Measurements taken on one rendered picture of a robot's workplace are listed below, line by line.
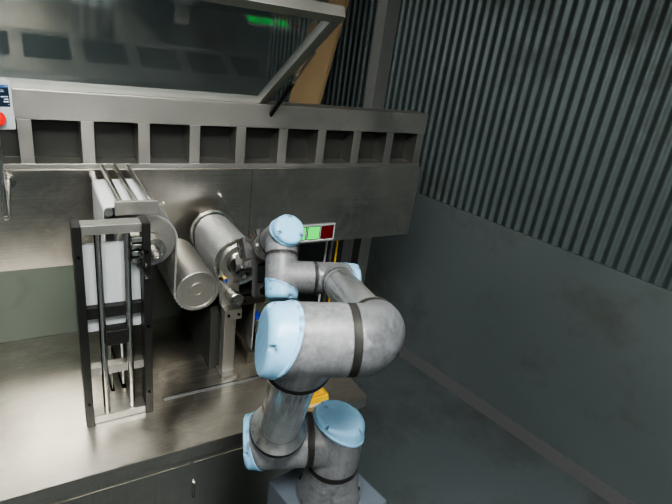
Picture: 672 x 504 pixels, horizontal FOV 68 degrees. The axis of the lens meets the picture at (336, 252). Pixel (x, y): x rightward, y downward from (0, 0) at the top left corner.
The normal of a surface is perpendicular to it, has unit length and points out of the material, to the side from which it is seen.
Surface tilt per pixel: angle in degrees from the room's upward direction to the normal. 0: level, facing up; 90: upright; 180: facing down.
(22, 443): 0
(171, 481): 90
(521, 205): 90
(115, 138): 90
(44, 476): 0
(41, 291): 90
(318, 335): 49
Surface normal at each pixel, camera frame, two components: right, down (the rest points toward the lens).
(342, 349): 0.22, 0.09
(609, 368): -0.76, 0.16
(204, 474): 0.50, 0.40
